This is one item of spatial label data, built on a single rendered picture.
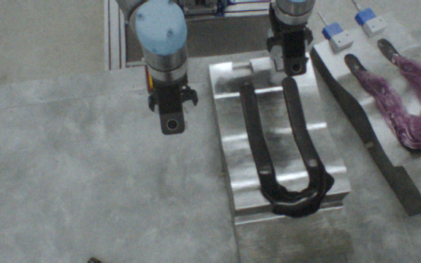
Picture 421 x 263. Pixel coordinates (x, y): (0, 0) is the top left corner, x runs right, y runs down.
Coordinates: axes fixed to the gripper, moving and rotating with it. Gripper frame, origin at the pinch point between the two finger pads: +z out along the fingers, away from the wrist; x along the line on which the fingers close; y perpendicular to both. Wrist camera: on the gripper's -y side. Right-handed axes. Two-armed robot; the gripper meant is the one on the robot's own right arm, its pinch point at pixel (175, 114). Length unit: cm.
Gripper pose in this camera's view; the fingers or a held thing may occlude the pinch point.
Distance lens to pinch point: 95.8
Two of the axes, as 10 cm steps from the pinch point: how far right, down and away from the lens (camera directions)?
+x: -9.9, 1.4, -0.7
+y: -1.6, -9.4, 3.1
